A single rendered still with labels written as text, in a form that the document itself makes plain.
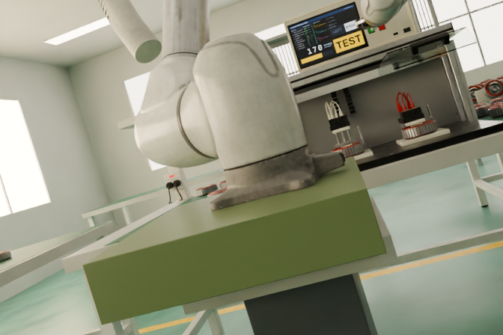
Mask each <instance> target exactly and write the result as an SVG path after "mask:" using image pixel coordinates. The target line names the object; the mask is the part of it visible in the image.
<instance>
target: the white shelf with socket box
mask: <svg viewBox="0 0 503 335"><path fill-rule="evenodd" d="M135 119H136V116H134V117H131V118H128V119H125V120H122V121H120V122H117V124H118V128H119V129H134V128H135ZM167 169H168V173H167V174H165V175H163V177H164V180H165V184H166V188H167V189H168V193H169V197H170V201H169V204H171V203H173V202H171V195H170V191H173V190H174V192H175V194H176V198H177V200H175V203H179V202H181V201H184V200H188V199H190V198H192V197H194V195H192V196H191V194H190V191H189V186H188V184H187V181H186V178H185V175H184V172H183V169H182V168H178V167H170V166H167Z"/></svg>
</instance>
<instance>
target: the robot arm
mask: <svg viewBox="0 0 503 335"><path fill-rule="evenodd" d="M407 2H408V0H361V9H362V16H363V17H362V19H356V20H355V23H356V27H357V28H362V29H364V30H366V29H367V28H370V29H371V31H375V30H376V28H379V27H381V25H384V24H386V23H388V22H389V21H390V20H391V19H392V18H393V17H394V16H395V15H396V14H397V13H399V12H400V10H401V9H402V8H403V6H404V5H405V4H406V3H407ZM135 141H136V143H137V146H138V148H139V149H140V151H141V152H142V153H143V155H144V156H146V157H147V158H148V159H150V160H151V161H152V162H155V163H157V164H159V165H165V166H170V167H174V168H190V167H194V166H199V165H203V164H206V163H209V162H213V161H215V160H217V159H220V162H221V164H222V167H223V170H224V174H225V180H226V183H227V187H228V188H227V190H226V191H225V192H224V193H223V194H221V195H219V196H218V197H217V198H216V199H214V200H212V201H211V202H210V203H209V205H210V209H211V211H216V210H220V209H224V208H227V207H229V206H235V205H238V204H241V203H247V202H250V201H253V200H259V199H262V198H265V197H271V196H274V195H277V194H283V193H286V192H289V191H296V190H300V189H304V188H308V187H311V186H313V185H315V181H316V180H317V179H318V178H319V177H320V176H322V175H323V174H324V173H327V172H329V171H331V170H334V169H336V168H339V167H342V166H344V165H345V164H344V162H345V158H344V154H343V153H342V151H340V152H334V153H323V154H317V153H311V151H310V150H309V147H308V144H307V141H306V137H305V131H304V127H303V123H302V118H301V114H300V111H299V106H298V104H297V101H296V97H295V95H294V92H293V88H292V86H291V83H290V80H289V78H288V76H287V73H286V71H285V69H284V67H283V65H282V63H281V62H280V60H279V59H278V57H277V55H276V54H275V53H274V51H273V50H272V49H271V47H270V46H269V45H268V44H267V43H266V42H265V41H264V40H262V39H260V38H259V37H258V36H256V35H255V34H253V33H240V34H232V35H228V36H225V37H220V38H217V39H215V40H211V41H210V0H163V24H162V61H161V62H159V63H158V64H157V65H156V66H155V67H154V68H153V69H152V70H151V71H150V74H149V78H148V82H147V87H146V91H145V94H144V99H143V101H142V104H141V109H140V110H139V112H138V113H137V115H136V119H135Z"/></svg>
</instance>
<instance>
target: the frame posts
mask: <svg viewBox="0 0 503 335"><path fill-rule="evenodd" d="M447 53H448V54H447V55H445V56H442V57H440V59H441V62H442V66H443V69H444V71H445V76H446V79H447V81H448V85H449V88H450V91H451V95H452V97H453V101H454V104H455V107H456V110H457V114H458V117H459V119H460V122H463V121H465V120H467V122H472V121H474V120H478V116H477V113H476V110H475V107H474V104H473V101H472V97H471V94H470V92H469V87H468V85H467V82H466V77H465V75H464V72H463V68H462V65H461V63H460V59H459V56H458V53H457V50H454V51H451V52H447Z"/></svg>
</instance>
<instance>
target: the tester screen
mask: <svg viewBox="0 0 503 335"><path fill-rule="evenodd" d="M356 19H358V17H357V14H356V10H355V8H354V4H352V5H350V6H347V7H344V8H341V9H339V10H336V11H333V12H331V13H327V14H325V15H322V16H319V17H317V18H314V19H310V20H308V21H306V22H302V23H299V24H298V25H294V26H291V27H289V29H290V33H291V35H292V38H293V42H294V45H295V47H296V52H297V55H298V57H299V62H300V64H301V67H303V66H306V65H309V64H312V63H315V62H318V61H321V60H323V59H326V58H330V57H332V56H335V55H339V54H341V53H344V52H348V51H350V50H352V49H356V48H359V47H361V46H365V45H366V43H365V44H363V45H360V46H357V47H354V48H351V49H348V50H345V51H342V52H339V53H337V52H336V50H335V45H334V43H333V40H335V39H338V38H340V37H344V36H346V35H348V34H352V33H355V32H357V31H361V30H362V29H361V28H356V29H353V30H351V31H347V32H344V33H343V34H339V35H336V36H334V37H332V35H331V32H330V28H334V27H337V26H339V25H343V24H345V23H348V22H351V21H353V20H356ZM320 44H322V45H323V49H324V50H323V51H320V52H316V53H314V54H311V55H308V53H307V51H306V49H309V48H311V47H313V46H317V45H320ZM330 49H332V50H333V52H334V53H333V54H330V55H327V56H324V57H321V58H318V59H316V60H313V61H309V62H307V63H304V64H302V62H301V60H302V59H305V58H308V57H311V56H313V55H317V54H320V53H322V52H326V51H328V50H330Z"/></svg>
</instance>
